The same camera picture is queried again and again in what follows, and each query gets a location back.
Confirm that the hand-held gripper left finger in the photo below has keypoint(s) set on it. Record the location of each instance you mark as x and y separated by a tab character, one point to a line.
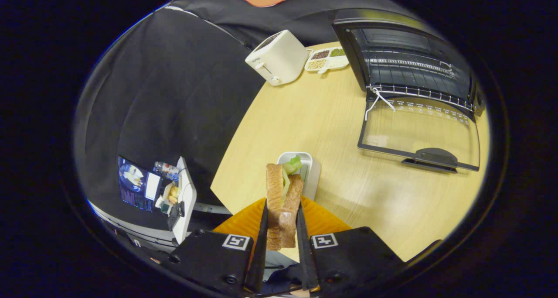
258	254

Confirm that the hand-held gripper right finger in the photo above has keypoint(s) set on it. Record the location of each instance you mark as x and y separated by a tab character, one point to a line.
307	258

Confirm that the toast sandwich with lettuce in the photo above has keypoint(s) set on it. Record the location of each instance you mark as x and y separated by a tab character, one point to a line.
275	193

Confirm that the black toaster oven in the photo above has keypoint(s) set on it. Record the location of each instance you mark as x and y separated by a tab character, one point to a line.
414	71

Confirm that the white pop-up toaster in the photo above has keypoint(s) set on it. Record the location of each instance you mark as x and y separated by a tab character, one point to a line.
279	58

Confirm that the white rectangular plate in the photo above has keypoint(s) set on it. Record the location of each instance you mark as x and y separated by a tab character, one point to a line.
311	176

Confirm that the clear plastic bottle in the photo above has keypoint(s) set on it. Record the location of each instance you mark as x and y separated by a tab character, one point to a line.
166	169

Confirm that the computer monitor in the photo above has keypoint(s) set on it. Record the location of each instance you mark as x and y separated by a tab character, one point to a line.
135	184

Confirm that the white divided bean tray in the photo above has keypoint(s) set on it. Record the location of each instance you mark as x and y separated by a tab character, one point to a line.
327	59

